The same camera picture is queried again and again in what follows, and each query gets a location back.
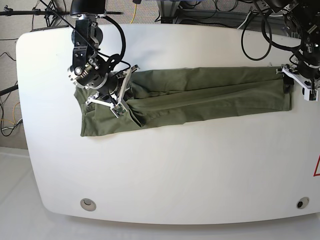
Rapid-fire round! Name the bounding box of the olive green T-shirt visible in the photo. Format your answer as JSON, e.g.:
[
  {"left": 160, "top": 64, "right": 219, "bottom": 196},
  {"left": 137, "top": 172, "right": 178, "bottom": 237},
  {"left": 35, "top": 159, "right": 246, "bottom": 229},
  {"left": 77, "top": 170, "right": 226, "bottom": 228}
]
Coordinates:
[{"left": 74, "top": 66, "right": 293, "bottom": 137}]

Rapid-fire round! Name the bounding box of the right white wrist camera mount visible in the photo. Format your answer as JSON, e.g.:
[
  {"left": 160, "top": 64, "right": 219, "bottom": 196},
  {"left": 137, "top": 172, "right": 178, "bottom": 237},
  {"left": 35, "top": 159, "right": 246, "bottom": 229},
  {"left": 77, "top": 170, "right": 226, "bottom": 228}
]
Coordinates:
[{"left": 85, "top": 64, "right": 139, "bottom": 119}]

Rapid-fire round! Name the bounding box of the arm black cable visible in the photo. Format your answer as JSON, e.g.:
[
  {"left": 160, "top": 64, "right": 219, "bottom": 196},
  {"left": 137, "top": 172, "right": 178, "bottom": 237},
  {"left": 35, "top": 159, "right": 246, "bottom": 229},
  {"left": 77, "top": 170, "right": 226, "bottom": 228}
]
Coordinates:
[
  {"left": 39, "top": 0, "right": 132, "bottom": 76},
  {"left": 240, "top": 0, "right": 303, "bottom": 61}
]

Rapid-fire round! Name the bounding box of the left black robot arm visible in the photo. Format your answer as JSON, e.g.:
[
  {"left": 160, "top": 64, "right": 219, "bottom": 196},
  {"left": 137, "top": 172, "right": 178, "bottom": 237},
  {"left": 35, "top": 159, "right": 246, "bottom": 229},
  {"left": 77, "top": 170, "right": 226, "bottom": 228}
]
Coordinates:
[{"left": 261, "top": 0, "right": 320, "bottom": 101}]

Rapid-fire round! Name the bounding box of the black tripod stand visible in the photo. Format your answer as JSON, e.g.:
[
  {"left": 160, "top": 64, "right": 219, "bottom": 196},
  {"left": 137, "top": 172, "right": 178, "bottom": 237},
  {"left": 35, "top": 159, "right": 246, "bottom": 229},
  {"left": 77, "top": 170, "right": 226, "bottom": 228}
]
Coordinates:
[{"left": 0, "top": 6, "right": 123, "bottom": 28}]

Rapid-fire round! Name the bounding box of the yellow cable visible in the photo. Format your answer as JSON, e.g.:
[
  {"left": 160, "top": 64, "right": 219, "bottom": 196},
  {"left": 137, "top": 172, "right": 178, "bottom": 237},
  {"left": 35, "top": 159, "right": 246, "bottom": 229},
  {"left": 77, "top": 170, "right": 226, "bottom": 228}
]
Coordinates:
[{"left": 130, "top": 0, "right": 142, "bottom": 25}]

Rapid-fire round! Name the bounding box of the right table grommet hole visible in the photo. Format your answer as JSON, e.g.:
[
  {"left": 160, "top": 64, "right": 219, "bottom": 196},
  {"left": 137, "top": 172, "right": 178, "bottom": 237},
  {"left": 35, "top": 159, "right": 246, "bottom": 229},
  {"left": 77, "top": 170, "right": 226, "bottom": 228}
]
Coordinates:
[{"left": 296, "top": 197, "right": 310, "bottom": 209}]

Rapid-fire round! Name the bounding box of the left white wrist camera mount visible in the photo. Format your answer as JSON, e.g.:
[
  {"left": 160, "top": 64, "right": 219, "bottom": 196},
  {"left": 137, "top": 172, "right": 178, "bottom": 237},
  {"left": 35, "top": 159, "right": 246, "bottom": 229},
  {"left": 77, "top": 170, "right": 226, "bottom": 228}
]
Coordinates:
[{"left": 276, "top": 64, "right": 320, "bottom": 102}]

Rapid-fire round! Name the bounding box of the left table grommet hole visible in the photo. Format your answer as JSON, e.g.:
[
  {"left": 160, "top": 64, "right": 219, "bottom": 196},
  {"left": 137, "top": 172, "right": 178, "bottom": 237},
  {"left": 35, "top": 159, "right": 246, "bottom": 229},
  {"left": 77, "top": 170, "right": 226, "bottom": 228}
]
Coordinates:
[{"left": 80, "top": 198, "right": 97, "bottom": 212}]

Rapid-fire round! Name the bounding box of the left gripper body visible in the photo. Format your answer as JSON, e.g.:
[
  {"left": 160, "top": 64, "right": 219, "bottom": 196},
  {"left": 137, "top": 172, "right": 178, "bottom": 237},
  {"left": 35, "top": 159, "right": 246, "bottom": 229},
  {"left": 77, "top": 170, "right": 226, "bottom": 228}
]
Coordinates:
[{"left": 292, "top": 43, "right": 320, "bottom": 80}]

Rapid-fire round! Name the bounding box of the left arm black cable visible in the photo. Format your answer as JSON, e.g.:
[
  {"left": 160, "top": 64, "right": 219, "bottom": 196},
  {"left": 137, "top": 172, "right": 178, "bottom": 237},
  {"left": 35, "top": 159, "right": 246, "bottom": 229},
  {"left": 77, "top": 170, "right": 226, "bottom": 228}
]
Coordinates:
[{"left": 240, "top": 0, "right": 303, "bottom": 61}]

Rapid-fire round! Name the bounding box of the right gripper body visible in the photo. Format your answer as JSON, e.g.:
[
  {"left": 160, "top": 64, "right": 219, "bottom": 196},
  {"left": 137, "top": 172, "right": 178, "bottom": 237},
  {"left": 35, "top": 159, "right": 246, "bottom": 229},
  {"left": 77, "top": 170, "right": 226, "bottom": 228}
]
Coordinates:
[{"left": 68, "top": 56, "right": 120, "bottom": 95}]

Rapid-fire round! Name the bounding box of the grey metal frame base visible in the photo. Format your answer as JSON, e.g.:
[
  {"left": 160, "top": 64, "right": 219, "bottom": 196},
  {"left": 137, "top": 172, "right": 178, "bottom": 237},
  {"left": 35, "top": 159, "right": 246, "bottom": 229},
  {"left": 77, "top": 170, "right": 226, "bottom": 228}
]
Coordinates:
[{"left": 154, "top": 0, "right": 252, "bottom": 28}]

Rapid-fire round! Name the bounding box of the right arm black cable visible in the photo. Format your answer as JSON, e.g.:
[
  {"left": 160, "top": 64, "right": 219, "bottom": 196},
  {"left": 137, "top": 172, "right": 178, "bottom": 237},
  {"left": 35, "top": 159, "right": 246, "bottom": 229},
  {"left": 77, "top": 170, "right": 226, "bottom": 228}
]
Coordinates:
[{"left": 39, "top": 0, "right": 132, "bottom": 76}]

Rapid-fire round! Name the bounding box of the table grommet hole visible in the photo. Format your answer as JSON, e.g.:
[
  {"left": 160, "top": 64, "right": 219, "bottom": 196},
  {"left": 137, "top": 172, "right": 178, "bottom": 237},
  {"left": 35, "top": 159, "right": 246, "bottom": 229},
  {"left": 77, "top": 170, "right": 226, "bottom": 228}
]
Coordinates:
[
  {"left": 80, "top": 198, "right": 97, "bottom": 212},
  {"left": 296, "top": 197, "right": 310, "bottom": 209}
]

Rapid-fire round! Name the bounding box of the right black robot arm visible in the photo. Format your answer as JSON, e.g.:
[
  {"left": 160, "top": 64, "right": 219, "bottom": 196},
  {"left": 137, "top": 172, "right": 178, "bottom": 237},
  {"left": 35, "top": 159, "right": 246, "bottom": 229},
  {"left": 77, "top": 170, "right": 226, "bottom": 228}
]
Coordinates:
[{"left": 68, "top": 0, "right": 131, "bottom": 101}]

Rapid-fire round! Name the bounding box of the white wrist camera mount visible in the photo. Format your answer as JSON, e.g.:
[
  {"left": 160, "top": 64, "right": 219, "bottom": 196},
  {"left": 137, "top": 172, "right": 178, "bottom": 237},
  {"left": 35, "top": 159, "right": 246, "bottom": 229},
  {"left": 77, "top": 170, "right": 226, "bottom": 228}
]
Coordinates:
[
  {"left": 85, "top": 64, "right": 139, "bottom": 119},
  {"left": 276, "top": 64, "right": 320, "bottom": 102}
]

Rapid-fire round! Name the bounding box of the black floor cables left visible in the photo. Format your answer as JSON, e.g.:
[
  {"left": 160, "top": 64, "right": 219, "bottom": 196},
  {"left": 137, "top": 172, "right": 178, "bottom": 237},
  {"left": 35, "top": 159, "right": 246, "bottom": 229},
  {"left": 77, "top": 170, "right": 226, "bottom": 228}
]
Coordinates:
[{"left": 0, "top": 51, "right": 23, "bottom": 137}]

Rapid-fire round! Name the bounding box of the white cable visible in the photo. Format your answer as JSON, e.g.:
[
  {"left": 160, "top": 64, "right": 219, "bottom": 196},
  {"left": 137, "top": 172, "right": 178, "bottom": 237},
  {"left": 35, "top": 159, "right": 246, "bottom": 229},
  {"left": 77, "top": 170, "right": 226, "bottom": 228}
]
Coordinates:
[{"left": 236, "top": 12, "right": 251, "bottom": 30}]

